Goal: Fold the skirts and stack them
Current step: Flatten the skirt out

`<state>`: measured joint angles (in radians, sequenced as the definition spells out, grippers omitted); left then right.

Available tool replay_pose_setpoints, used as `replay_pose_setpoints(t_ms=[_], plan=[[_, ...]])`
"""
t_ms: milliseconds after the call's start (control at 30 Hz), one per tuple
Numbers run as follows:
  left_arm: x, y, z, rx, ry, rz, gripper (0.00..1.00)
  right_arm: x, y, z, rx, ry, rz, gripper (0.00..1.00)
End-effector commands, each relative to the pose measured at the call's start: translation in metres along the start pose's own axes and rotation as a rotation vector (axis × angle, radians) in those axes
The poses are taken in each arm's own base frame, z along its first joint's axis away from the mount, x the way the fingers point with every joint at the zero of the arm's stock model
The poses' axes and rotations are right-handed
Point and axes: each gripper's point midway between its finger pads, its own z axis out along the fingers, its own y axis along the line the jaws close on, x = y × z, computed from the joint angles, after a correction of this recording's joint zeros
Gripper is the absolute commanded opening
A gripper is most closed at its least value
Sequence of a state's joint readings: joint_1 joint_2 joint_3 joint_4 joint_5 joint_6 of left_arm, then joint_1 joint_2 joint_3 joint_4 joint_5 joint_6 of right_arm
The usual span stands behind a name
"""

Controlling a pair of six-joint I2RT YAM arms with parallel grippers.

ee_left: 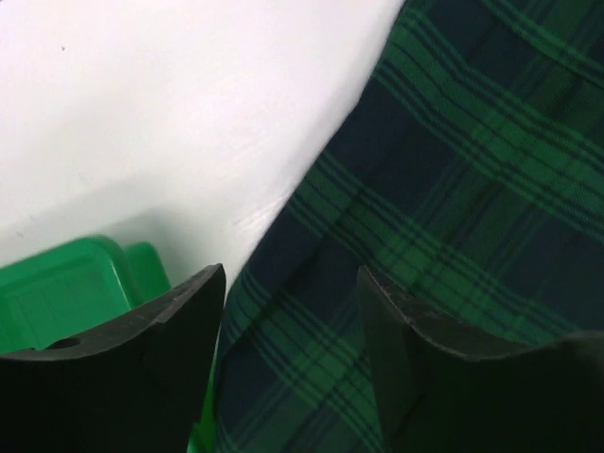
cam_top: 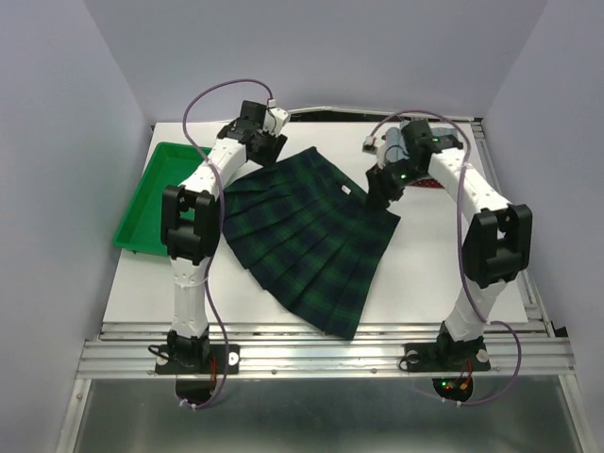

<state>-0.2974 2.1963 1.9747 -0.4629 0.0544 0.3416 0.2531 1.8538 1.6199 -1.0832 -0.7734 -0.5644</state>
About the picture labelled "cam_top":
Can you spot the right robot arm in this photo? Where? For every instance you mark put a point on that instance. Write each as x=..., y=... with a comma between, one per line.
x=493, y=234

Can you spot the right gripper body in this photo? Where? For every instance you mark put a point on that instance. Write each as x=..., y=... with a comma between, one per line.
x=393, y=177

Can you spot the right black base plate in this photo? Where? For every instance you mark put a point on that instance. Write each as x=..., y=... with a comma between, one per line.
x=434, y=358

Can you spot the red polka dot skirt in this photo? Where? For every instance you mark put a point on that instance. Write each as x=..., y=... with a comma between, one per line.
x=428, y=183

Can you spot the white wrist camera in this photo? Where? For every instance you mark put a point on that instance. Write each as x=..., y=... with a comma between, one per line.
x=371, y=144
x=275, y=119

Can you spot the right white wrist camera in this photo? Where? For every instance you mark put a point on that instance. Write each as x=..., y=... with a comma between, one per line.
x=371, y=144

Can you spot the green plastic tray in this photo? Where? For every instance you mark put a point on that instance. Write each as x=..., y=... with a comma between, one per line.
x=139, y=229

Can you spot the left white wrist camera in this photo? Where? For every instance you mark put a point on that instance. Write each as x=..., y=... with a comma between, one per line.
x=275, y=119

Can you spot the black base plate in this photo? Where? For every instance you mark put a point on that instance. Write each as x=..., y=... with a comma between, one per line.
x=434, y=358
x=169, y=364

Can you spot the light blue denim skirt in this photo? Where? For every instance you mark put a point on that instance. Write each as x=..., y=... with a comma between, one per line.
x=415, y=141

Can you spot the green navy plaid skirt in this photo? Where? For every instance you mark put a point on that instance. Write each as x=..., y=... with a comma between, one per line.
x=302, y=229

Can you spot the aluminium rail frame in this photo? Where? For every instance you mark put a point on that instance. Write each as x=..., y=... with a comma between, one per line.
x=120, y=404

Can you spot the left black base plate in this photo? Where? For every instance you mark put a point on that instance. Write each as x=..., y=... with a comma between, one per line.
x=169, y=364

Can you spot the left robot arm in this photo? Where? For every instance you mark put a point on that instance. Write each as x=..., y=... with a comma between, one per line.
x=190, y=228

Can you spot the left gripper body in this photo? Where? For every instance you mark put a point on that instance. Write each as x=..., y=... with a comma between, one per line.
x=269, y=149

